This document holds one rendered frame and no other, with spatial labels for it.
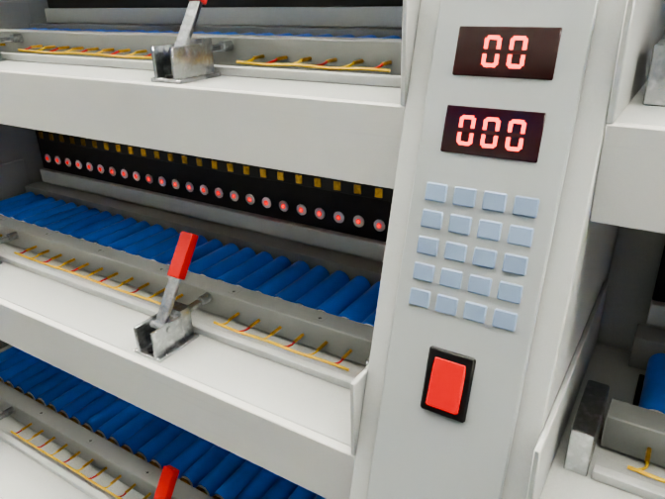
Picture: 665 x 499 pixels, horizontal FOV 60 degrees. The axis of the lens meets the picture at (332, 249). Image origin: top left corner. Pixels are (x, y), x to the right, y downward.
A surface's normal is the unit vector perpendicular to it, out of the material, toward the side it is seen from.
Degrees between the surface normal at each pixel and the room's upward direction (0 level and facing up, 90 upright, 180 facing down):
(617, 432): 106
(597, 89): 90
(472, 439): 90
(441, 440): 90
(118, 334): 16
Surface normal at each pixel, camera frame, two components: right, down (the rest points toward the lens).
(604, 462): -0.02, -0.91
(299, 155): -0.53, 0.37
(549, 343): -0.51, 0.10
